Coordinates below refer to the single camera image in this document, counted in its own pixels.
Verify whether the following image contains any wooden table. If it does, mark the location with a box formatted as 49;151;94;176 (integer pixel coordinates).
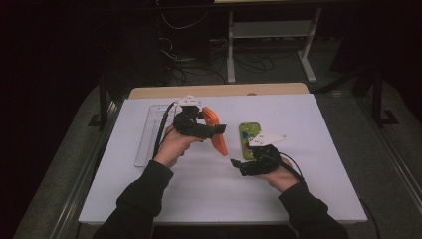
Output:
128;83;311;100

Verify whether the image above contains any person's left hand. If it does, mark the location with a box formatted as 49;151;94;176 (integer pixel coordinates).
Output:
153;123;202;169

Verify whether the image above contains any right hand-held gripper cable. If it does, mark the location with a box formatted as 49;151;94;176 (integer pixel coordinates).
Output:
278;151;305;182

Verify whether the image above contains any hand-held gripper cable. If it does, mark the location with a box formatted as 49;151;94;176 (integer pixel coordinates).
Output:
278;151;305;182
152;102;177;159

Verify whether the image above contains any white hanging cable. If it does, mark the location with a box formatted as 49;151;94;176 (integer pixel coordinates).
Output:
160;11;209;32

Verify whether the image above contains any orange phone case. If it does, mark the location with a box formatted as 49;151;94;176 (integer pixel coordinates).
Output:
201;106;230;157

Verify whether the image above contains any tangle of black floor cables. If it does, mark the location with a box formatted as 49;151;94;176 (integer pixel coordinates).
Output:
158;36;277;87

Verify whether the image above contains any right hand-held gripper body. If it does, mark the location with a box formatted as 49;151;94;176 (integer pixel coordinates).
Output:
239;132;289;177

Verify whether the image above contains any aluminium rail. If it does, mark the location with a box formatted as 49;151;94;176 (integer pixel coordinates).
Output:
49;99;124;239
356;96;422;213

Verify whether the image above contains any left hand-held gripper cable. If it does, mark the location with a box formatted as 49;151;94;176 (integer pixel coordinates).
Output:
152;102;177;159

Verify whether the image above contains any black metal stand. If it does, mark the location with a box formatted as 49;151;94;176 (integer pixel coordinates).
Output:
370;64;400;129
88;74;111;128

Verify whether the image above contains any white metal desk frame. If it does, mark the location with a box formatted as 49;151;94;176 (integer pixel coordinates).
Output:
227;6;323;84

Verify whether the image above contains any black cable beside table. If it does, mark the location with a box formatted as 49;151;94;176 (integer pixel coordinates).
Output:
359;198;382;239

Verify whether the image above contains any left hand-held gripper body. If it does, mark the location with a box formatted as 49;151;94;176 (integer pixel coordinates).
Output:
172;95;214;139

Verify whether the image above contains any green clown-print phone case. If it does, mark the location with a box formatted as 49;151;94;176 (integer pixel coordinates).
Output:
238;121;262;161

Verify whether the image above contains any person's right hand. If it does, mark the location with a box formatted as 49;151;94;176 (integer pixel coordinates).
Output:
260;158;300;194

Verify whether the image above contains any clear slotted rack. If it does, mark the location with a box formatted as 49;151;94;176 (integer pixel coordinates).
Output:
133;104;177;168

